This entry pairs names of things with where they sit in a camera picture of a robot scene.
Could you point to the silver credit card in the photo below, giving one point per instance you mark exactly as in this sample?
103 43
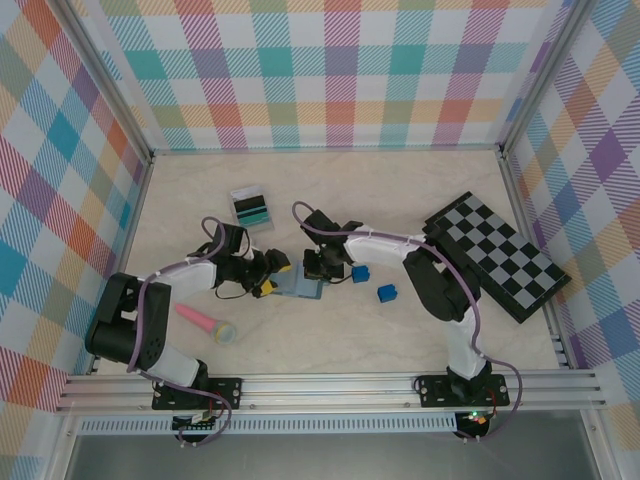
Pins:
247 191

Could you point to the blue toy block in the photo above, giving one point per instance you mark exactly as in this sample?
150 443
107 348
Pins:
361 274
390 294

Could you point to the black credit card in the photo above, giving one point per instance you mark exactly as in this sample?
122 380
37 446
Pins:
250 203

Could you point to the black grey chessboard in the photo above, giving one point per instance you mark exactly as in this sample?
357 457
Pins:
500 250

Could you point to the blue-grey card holder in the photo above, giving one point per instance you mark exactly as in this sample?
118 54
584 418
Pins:
300 287

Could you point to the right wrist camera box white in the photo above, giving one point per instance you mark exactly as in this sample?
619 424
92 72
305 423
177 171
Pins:
313 245

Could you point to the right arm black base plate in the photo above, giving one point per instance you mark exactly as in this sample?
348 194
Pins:
432 392

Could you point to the aluminium frame post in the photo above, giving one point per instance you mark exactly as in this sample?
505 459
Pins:
105 85
545 75

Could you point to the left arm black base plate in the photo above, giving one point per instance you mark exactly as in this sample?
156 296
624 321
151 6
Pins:
227 392

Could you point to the aluminium mounting rail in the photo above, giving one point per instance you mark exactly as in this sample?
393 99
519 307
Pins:
325 392

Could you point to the teal striped card packet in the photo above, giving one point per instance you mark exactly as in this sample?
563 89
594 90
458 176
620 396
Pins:
252 216

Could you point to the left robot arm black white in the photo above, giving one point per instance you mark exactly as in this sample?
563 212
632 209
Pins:
120 330

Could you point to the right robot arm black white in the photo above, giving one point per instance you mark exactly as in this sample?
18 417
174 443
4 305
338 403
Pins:
440 285

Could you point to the pink toy microphone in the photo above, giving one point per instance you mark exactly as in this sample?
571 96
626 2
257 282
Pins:
225 332

